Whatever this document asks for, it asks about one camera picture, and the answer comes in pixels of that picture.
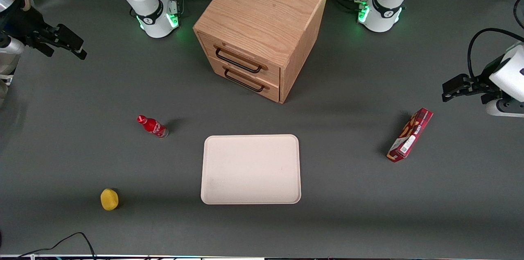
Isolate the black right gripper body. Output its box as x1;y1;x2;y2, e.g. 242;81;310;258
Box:
0;3;62;47

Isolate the black metal drawer handle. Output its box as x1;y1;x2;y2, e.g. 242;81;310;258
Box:
215;46;269;74
223;68;271;93

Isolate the wooden drawer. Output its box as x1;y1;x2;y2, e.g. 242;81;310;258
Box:
208;56;281;104
198;32;281;87

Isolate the closed wooden drawer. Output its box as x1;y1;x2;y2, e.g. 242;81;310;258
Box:
208;56;281;104

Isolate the oak wooden drawer cabinet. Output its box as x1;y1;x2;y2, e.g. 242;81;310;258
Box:
192;0;329;104

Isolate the red tartan cookie box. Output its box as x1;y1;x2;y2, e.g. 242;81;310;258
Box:
386;107;434;163

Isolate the small red soda bottle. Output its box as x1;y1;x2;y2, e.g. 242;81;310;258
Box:
136;115;169;139

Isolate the yellow lemon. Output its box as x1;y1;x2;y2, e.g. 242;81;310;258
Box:
100;188;120;211

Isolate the beige rectangular tray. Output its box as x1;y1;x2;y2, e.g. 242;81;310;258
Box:
200;134;302;205

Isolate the black looped wrist cable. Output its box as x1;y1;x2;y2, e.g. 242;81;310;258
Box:
468;28;524;80

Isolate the black curved edge cable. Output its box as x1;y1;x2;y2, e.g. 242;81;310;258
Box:
513;0;524;29

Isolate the thin black table cable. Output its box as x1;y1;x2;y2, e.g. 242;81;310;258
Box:
16;232;97;260

